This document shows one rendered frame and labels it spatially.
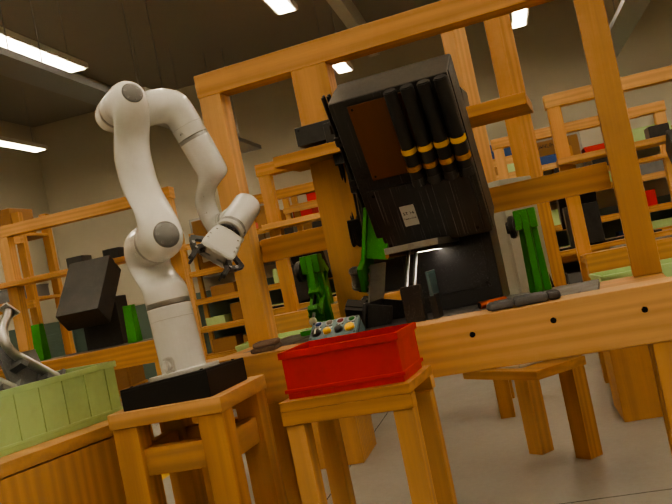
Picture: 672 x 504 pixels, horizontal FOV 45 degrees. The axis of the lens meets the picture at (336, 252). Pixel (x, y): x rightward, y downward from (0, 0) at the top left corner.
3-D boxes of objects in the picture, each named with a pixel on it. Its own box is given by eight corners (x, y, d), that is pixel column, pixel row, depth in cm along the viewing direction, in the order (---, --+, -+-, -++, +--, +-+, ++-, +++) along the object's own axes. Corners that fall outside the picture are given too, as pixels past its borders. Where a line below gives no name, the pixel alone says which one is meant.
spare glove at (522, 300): (557, 296, 227) (556, 287, 227) (562, 298, 216) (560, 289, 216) (486, 310, 230) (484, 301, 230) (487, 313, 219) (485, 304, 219)
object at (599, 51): (662, 272, 261) (599, -21, 264) (248, 347, 308) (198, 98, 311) (660, 270, 270) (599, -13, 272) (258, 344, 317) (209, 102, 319)
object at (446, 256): (504, 299, 257) (481, 194, 258) (412, 316, 266) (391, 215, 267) (510, 294, 274) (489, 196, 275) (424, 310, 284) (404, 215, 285)
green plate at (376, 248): (385, 276, 252) (388, 208, 250) (360, 274, 254) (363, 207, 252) (394, 273, 263) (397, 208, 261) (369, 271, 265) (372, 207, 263)
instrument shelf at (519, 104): (527, 103, 261) (524, 91, 261) (274, 168, 289) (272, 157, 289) (533, 112, 284) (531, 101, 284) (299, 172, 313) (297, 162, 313)
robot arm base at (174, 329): (191, 372, 206) (174, 301, 207) (135, 386, 214) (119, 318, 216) (233, 359, 223) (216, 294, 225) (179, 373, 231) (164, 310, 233)
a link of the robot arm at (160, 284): (155, 307, 212) (134, 219, 214) (133, 316, 227) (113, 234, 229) (197, 298, 218) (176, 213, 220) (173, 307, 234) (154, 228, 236)
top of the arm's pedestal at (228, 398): (222, 412, 199) (219, 396, 199) (109, 431, 207) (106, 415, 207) (267, 387, 230) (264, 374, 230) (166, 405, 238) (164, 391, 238)
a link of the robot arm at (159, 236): (172, 263, 229) (194, 251, 215) (132, 271, 222) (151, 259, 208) (131, 94, 232) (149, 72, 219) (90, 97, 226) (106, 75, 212)
